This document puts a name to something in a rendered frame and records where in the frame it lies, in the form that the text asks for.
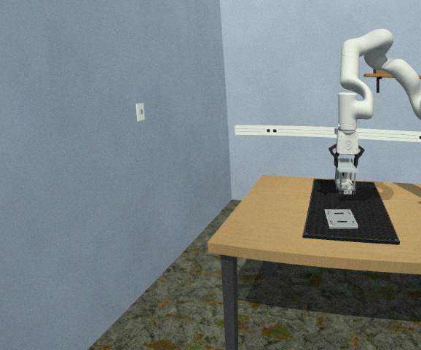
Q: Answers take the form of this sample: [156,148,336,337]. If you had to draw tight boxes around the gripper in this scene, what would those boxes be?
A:
[328,129,365,168]

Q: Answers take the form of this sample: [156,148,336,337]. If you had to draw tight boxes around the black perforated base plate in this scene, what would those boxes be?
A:
[303,179,400,245]

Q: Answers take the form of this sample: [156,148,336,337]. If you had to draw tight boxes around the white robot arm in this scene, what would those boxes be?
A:
[334,29,421,134]

